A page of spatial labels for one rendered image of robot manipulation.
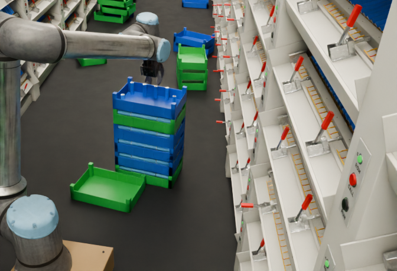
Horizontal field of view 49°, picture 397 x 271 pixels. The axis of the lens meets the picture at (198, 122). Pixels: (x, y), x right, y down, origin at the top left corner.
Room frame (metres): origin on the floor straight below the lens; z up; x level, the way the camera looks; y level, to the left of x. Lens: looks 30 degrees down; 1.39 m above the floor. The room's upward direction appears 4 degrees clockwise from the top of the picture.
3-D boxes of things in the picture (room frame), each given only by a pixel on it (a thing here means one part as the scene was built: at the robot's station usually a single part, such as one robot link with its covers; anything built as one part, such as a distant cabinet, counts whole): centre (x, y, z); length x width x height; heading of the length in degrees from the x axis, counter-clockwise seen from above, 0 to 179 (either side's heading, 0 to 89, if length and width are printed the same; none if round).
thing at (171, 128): (1.82, 0.23, 0.36); 0.30 x 0.20 x 0.08; 78
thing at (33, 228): (1.03, 0.51, 0.34); 0.17 x 0.15 x 0.18; 57
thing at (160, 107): (1.82, 0.23, 0.44); 0.30 x 0.20 x 0.08; 78
